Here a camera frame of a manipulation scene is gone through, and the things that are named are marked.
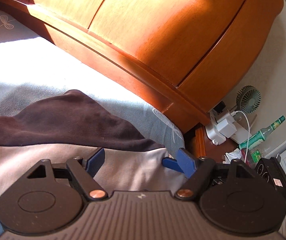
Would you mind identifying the blue floral bed sheet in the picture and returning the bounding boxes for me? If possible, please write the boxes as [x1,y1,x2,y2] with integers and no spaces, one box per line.
[0,10,184,235]

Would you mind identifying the green mini desk fan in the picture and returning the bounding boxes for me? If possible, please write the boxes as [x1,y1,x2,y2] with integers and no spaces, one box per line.
[236,86,261,114]

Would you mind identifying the white charging cable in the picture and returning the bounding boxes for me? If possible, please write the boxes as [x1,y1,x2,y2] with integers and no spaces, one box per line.
[233,110,252,165]

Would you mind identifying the orange wooden headboard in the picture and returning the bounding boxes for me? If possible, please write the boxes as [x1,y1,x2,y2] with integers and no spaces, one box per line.
[0,0,285,133]

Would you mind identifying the white power strip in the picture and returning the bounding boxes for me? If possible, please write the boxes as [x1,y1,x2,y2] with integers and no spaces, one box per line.
[205,110,251,145]

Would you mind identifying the cream and black Bruins shirt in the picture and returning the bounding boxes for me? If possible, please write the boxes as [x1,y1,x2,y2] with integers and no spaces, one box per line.
[0,90,185,196]

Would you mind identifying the white charger plug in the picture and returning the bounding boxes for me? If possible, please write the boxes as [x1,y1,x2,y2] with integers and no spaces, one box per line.
[216,110,243,138]

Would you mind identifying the green glass bottle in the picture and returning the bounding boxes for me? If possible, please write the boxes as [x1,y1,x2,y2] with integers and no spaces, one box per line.
[238,115,286,151]

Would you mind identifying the dark wooden nightstand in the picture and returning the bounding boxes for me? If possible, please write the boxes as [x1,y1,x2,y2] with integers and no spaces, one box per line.
[184,124,237,163]

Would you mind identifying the small green box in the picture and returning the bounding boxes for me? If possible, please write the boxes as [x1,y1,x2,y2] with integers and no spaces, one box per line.
[250,149,262,164]

